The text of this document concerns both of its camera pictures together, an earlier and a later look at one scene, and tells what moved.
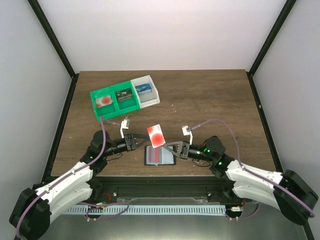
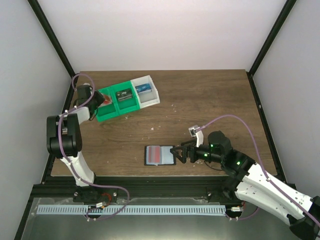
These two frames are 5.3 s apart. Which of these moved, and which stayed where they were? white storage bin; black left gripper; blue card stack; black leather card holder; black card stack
Moved: black left gripper
Stayed: blue card stack; white storage bin; black leather card holder; black card stack
